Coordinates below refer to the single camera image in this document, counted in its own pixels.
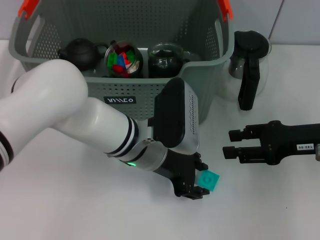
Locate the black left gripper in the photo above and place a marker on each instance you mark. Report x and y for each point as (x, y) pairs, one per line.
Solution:
(177, 170)

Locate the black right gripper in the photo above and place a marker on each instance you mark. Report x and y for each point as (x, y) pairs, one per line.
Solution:
(287, 141)

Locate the teal square plate brick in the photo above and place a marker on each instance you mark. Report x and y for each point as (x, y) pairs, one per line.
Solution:
(208, 180)

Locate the glass teacup black sleeve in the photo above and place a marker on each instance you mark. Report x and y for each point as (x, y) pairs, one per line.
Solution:
(162, 70)
(163, 50)

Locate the glass jar with bricks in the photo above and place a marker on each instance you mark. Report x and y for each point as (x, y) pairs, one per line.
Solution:
(140, 67)

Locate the blue square plate brick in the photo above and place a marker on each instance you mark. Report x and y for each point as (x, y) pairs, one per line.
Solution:
(121, 60)

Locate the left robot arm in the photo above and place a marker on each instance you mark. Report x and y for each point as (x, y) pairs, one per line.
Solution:
(62, 105)

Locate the grey perforated storage basket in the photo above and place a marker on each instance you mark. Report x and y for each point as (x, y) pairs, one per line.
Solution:
(200, 75)

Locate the glass coffee pot black lid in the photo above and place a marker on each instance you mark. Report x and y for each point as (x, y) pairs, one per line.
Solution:
(250, 47)

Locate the black clay teapot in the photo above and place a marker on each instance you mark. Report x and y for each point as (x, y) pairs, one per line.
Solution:
(80, 53)

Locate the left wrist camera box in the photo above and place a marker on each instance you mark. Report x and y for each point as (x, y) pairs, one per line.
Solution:
(175, 112)

